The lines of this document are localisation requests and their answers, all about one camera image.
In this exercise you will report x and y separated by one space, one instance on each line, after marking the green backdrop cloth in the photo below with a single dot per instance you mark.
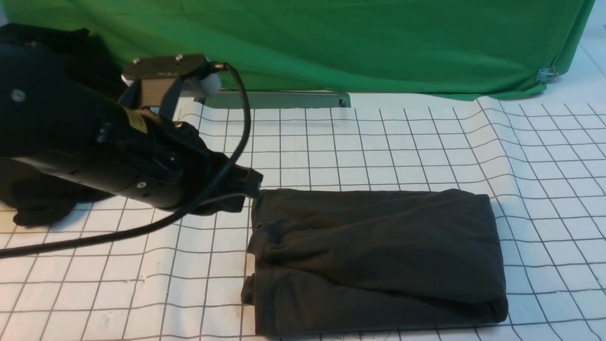
460 49

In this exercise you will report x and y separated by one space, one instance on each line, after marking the white grid paper mat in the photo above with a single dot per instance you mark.
541 161

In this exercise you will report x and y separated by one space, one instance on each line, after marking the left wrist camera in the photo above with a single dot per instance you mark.
159 82

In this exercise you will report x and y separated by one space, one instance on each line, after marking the black crumpled garment pile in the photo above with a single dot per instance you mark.
38 198

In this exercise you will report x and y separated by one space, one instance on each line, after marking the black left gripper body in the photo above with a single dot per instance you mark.
210 182

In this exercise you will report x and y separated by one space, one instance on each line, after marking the gray long-sleeve top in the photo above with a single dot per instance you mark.
352 261

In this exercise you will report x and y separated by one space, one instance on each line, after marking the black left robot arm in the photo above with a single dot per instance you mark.
129 147

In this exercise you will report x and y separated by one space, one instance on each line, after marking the silver binder clip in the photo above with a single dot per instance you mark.
546 75

